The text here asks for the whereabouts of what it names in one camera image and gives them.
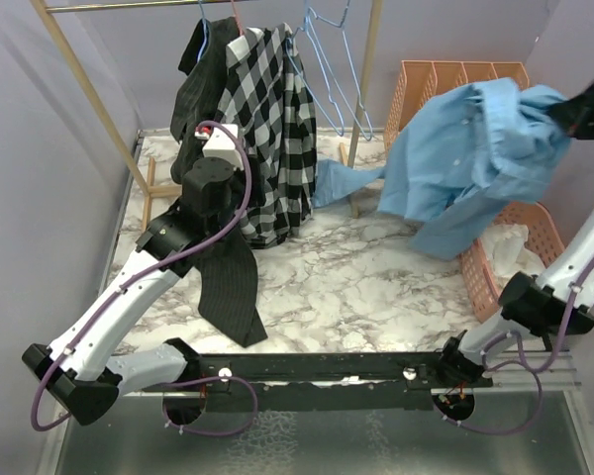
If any light blue shirt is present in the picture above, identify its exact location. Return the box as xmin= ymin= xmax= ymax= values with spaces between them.
xmin=313 ymin=78 xmax=570 ymax=260

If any white shirt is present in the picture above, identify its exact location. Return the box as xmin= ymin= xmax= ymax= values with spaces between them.
xmin=480 ymin=224 xmax=545 ymax=279

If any blue wire hanger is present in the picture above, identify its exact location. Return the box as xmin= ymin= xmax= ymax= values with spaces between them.
xmin=304 ymin=1 xmax=374 ymax=142
xmin=286 ymin=1 xmax=350 ymax=137

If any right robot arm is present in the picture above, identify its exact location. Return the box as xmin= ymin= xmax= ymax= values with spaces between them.
xmin=435 ymin=80 xmax=594 ymax=387

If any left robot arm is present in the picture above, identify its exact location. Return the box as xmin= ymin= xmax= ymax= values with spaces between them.
xmin=22 ymin=156 xmax=252 ymax=431

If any grey plaid shirt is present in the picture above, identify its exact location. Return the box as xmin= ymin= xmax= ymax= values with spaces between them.
xmin=217 ymin=23 xmax=318 ymax=248

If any black pinstripe shirt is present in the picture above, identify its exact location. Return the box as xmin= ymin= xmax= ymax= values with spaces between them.
xmin=170 ymin=17 xmax=267 ymax=347

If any blue hanger of black shirt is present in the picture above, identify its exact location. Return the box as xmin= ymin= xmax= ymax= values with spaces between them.
xmin=196 ymin=0 xmax=210 ymax=62

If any pink laundry basket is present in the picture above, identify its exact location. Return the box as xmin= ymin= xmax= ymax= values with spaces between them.
xmin=460 ymin=203 xmax=564 ymax=322

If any orange file organizer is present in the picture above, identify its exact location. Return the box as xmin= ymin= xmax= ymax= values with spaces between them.
xmin=383 ymin=60 xmax=530 ymax=151

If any wooden clothes rack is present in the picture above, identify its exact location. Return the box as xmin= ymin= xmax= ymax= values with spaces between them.
xmin=31 ymin=1 xmax=383 ymax=227

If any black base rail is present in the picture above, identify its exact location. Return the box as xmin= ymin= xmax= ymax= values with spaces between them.
xmin=187 ymin=350 xmax=492 ymax=412

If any pink wire hanger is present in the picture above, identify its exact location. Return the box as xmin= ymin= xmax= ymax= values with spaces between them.
xmin=230 ymin=0 xmax=244 ymax=36

